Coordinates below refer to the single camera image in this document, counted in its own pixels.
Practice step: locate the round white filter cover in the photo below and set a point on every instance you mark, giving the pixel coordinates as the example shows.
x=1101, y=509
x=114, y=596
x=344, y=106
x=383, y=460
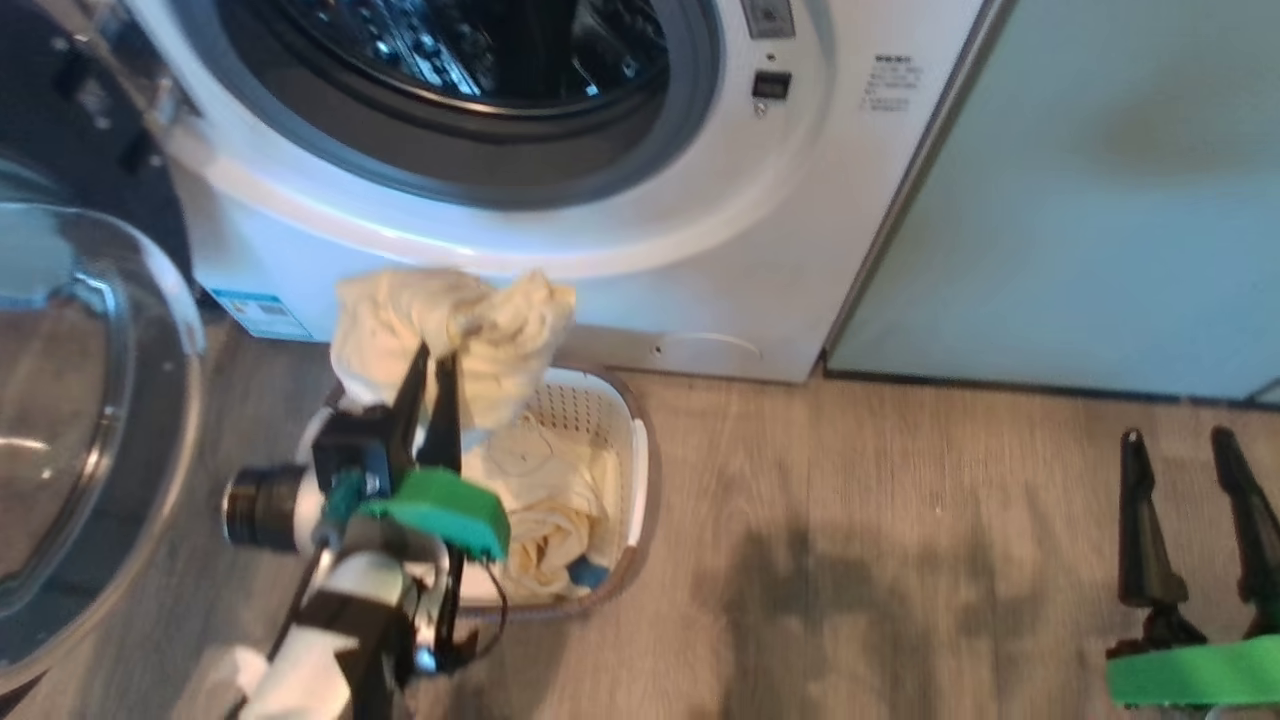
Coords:
x=710, y=348

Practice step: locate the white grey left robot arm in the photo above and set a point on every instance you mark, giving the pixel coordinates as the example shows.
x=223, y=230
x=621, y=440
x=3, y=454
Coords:
x=360, y=590

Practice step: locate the white perforated laundry basket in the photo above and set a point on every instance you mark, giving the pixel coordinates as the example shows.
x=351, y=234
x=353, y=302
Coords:
x=605, y=400

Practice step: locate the dark cabinet plinth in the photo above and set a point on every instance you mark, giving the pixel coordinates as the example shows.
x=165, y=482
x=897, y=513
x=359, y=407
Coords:
x=1050, y=390

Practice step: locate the black cylindrical wrist motor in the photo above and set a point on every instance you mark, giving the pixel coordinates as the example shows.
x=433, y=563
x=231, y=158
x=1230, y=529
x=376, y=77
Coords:
x=265, y=508

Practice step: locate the cream garment with blue cuff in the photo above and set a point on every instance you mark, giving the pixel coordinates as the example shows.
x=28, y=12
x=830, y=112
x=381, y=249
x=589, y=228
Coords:
x=500, y=330
x=545, y=510

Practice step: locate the blue white energy label sticker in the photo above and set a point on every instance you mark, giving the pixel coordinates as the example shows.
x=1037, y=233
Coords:
x=262, y=315

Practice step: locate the grey rubber door gasket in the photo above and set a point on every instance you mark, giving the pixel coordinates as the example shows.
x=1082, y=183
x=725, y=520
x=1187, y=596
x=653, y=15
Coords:
x=690, y=110

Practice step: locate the white front-load washing machine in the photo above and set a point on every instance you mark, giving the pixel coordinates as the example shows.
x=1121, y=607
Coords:
x=700, y=260

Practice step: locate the round black glass washer door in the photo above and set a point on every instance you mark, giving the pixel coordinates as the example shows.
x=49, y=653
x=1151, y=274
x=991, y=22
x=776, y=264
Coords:
x=100, y=400

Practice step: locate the silver door hinge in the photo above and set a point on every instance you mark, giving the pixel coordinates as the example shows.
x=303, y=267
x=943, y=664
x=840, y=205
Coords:
x=160, y=90

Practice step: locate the pale green cabinet plain front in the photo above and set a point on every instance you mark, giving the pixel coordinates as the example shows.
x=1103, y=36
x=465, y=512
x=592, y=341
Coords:
x=1080, y=200

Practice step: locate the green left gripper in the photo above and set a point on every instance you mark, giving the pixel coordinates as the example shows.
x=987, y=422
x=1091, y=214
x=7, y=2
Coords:
x=440, y=510

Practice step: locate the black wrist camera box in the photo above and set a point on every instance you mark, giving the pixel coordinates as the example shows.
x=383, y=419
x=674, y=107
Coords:
x=350, y=450

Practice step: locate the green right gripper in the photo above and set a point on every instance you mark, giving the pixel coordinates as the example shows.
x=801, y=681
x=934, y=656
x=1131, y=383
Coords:
x=1200, y=675

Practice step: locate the white QR code sticker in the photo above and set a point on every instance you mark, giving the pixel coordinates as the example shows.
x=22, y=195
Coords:
x=94, y=100

